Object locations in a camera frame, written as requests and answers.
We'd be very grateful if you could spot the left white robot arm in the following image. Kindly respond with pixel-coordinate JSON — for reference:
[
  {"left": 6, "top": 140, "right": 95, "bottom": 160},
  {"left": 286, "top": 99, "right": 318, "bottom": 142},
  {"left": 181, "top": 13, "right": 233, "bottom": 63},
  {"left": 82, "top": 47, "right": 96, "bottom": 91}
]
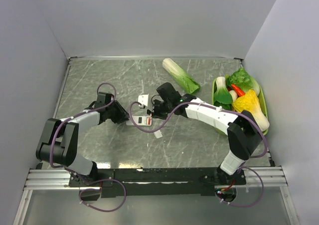
[{"left": 35, "top": 92, "right": 129, "bottom": 186}]

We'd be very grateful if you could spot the long green napa cabbage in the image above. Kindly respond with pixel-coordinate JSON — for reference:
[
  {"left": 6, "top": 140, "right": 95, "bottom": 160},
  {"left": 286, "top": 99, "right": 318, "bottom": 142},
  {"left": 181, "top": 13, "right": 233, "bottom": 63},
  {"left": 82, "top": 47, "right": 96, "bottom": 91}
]
[{"left": 162, "top": 58, "right": 201, "bottom": 94}]

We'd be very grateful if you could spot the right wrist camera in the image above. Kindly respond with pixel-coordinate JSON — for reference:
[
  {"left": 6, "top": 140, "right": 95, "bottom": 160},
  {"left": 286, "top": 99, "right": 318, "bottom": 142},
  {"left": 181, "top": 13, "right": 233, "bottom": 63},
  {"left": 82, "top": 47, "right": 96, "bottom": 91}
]
[{"left": 138, "top": 94, "right": 151, "bottom": 109}]

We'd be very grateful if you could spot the white mushroom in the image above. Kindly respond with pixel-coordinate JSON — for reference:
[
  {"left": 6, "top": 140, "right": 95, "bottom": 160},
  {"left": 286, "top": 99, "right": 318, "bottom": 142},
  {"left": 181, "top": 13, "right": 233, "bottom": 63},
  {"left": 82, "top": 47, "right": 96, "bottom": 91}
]
[{"left": 229, "top": 90, "right": 238, "bottom": 102}]

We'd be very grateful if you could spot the green plastic tray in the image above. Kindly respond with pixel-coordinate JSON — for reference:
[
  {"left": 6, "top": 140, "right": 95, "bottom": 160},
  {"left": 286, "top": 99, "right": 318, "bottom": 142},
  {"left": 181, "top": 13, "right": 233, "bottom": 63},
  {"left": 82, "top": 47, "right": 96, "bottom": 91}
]
[{"left": 212, "top": 76, "right": 269, "bottom": 135}]

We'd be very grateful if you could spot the green lettuce head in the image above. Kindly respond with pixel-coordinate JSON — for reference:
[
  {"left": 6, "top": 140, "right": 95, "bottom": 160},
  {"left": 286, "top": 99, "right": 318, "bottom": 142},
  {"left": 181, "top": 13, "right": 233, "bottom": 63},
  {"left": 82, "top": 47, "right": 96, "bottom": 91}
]
[{"left": 226, "top": 67, "right": 260, "bottom": 95}]

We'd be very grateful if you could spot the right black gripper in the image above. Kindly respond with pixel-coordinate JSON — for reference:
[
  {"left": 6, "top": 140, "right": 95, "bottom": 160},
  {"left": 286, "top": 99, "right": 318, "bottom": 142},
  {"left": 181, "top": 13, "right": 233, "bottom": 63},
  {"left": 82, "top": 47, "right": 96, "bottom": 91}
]
[{"left": 147, "top": 99, "right": 172, "bottom": 120}]

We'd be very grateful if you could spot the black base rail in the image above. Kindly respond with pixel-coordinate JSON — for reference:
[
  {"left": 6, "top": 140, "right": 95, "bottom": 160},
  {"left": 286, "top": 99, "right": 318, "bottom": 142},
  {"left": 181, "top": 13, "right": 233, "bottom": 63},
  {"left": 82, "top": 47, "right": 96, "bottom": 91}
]
[{"left": 69, "top": 167, "right": 246, "bottom": 198}]

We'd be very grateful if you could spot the aluminium frame rail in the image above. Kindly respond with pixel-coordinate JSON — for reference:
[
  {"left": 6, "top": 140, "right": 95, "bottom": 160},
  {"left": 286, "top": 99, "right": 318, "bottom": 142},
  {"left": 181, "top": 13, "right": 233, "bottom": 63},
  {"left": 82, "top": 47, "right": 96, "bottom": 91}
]
[{"left": 23, "top": 167, "right": 288, "bottom": 191}]

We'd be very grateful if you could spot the white battery cover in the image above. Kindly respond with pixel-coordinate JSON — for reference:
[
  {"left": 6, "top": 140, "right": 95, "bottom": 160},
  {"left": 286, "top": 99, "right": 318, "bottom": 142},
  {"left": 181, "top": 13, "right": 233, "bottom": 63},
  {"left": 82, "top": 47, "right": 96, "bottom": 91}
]
[{"left": 154, "top": 130, "right": 162, "bottom": 139}]

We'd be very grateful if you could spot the bok choy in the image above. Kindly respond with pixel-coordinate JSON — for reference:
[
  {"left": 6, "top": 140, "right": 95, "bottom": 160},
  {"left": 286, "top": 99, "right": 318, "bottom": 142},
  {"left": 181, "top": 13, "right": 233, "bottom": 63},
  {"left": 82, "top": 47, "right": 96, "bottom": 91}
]
[{"left": 213, "top": 76, "right": 233, "bottom": 104}]

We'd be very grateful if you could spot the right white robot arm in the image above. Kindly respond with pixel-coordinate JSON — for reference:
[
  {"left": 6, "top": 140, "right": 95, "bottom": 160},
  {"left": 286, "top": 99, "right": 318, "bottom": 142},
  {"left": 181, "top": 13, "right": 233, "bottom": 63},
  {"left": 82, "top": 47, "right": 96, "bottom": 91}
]
[{"left": 147, "top": 82, "right": 262, "bottom": 184}]

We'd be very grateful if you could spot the yellow napa cabbage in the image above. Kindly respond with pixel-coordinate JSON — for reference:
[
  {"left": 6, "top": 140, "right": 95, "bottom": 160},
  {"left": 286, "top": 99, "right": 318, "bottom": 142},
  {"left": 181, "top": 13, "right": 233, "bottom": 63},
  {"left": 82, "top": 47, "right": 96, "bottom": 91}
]
[{"left": 232, "top": 89, "right": 270, "bottom": 132}]

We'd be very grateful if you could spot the red chili pepper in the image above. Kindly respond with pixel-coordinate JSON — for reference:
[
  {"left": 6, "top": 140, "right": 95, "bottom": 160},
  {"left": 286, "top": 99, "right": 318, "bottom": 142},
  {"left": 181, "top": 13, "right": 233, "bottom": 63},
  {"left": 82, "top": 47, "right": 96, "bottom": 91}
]
[{"left": 231, "top": 84, "right": 245, "bottom": 97}]

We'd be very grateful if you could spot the white remote control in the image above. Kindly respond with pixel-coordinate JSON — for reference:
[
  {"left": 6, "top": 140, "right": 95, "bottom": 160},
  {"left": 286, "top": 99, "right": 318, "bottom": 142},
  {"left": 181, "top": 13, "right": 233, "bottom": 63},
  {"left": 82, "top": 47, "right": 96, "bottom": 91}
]
[{"left": 126, "top": 116, "right": 151, "bottom": 127}]

